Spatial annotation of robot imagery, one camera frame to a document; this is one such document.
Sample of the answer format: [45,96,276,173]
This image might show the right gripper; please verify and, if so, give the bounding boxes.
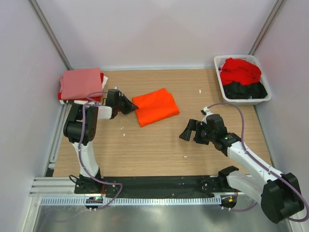
[179,119,216,145]

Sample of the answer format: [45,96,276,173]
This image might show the orange t-shirt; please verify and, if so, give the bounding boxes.
[132,88,180,127]

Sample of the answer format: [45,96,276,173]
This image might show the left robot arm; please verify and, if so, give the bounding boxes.
[63,88,138,193]

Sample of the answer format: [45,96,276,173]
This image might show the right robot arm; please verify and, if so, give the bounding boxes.
[179,113,305,223]

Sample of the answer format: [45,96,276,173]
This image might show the black t-shirt in basket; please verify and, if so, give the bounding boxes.
[223,82,267,100]

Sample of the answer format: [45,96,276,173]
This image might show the folded pink t-shirt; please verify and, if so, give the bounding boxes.
[59,68,102,100]

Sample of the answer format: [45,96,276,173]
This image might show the white plastic laundry basket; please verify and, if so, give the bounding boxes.
[213,55,271,105]

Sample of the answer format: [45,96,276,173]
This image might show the red t-shirt in basket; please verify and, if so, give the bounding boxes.
[220,58,262,86]

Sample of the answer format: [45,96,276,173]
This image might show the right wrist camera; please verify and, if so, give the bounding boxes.
[201,107,213,124]

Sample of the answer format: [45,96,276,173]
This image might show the white slotted cable duct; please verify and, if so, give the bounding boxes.
[40,196,221,206]

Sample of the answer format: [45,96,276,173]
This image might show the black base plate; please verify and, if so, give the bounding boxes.
[69,175,237,199]

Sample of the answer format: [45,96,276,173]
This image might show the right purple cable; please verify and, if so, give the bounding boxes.
[205,102,309,222]

